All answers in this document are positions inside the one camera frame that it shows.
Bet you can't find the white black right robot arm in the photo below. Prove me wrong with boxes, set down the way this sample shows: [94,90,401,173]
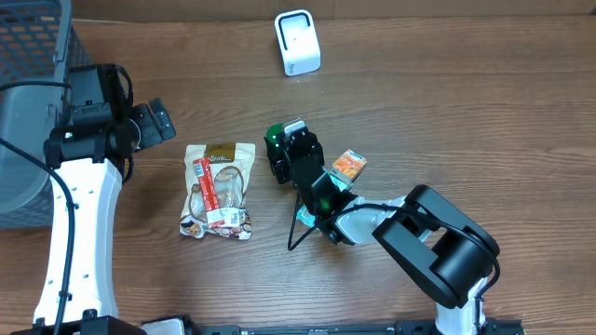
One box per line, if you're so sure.
[264,125,500,334]

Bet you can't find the beige nut snack pouch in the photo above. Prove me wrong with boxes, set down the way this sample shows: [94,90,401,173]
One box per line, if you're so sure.
[180,142,256,240]

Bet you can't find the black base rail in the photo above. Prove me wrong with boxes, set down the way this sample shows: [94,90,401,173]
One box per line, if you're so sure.
[139,315,525,335]

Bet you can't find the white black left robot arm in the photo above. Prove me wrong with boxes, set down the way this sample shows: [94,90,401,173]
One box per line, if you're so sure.
[1,64,176,335]

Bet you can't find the red snack stick packet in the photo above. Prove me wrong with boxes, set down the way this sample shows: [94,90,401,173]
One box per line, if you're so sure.
[193,157,225,228]

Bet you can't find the orange small carton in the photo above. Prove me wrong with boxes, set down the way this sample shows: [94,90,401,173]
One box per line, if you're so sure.
[331,149,368,183]

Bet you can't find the grey plastic mesh basket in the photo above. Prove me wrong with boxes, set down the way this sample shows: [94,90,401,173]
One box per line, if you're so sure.
[1,0,89,229]

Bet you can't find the teal snack packet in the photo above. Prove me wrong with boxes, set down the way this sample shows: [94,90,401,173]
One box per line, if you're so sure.
[297,171,353,228]

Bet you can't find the green lid jar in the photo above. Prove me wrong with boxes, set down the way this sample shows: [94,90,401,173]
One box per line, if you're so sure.
[264,123,284,146]

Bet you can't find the white barcode scanner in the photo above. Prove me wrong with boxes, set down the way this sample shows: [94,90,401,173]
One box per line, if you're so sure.
[274,9,321,76]

